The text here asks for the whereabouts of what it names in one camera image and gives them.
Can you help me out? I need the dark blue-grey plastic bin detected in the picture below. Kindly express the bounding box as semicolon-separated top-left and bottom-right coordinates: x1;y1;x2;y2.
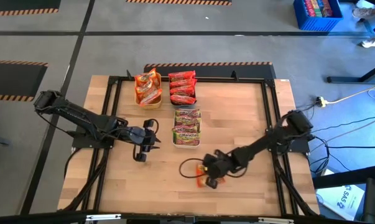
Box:
167;77;198;108

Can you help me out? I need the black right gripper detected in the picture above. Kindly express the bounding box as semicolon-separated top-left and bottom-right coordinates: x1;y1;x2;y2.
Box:
202;150;238;190

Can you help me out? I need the black aluminium table frame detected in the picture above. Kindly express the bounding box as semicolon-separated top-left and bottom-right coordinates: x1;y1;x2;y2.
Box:
62;70;320;217

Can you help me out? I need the black floor cable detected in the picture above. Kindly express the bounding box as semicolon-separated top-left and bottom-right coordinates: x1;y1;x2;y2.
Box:
326;144;375;149
310;113;375;133

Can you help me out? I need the white plastic bin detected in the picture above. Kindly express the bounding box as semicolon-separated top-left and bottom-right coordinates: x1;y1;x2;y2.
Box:
172;108;203;149

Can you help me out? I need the yellow plastic bin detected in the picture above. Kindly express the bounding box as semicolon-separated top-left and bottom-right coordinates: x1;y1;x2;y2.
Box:
133;72;163;110

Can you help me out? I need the maroon box in crate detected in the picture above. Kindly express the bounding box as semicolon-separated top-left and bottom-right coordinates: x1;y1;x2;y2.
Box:
321;0;334;18

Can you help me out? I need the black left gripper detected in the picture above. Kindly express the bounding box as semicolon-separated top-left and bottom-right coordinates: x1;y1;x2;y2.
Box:
129;119;160;162

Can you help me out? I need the white printed cardboard box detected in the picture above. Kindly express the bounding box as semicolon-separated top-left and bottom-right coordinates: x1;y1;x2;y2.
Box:
315;184;366;222

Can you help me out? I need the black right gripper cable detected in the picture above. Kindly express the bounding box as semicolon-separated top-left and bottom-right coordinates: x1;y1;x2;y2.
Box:
178;157;207;179

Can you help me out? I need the person's shoe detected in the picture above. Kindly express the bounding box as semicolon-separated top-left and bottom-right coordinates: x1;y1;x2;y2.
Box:
361;36;375;49
351;6;375;19

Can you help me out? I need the red box in crate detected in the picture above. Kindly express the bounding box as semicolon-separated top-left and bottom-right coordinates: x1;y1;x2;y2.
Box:
303;0;315;18

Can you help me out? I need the yellow power cable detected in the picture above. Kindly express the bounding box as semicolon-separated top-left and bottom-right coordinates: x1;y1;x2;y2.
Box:
324;81;375;105

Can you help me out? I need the black mat hazard-striped edge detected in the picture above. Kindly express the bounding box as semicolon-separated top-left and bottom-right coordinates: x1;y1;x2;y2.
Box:
0;0;62;17
143;61;277;80
126;0;233;6
0;59;49;103

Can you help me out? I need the black metal beam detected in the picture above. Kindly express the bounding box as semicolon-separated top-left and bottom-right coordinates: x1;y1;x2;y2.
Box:
311;164;375;190

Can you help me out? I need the green-yellow box in crate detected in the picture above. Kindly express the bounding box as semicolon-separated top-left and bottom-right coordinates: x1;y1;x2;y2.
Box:
311;0;323;18

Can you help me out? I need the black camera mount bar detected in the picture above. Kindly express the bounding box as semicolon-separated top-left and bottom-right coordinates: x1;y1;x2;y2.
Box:
0;210;375;224

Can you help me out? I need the silver metal bracket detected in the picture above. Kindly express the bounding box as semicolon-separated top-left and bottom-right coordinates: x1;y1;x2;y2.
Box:
257;217;295;224
85;213;122;222

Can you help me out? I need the black desk frame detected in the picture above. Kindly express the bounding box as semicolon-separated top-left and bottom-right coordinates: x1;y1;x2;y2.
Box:
326;6;375;85

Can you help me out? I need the blue plastic crate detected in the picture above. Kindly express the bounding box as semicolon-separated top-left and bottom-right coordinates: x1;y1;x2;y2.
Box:
292;0;345;32

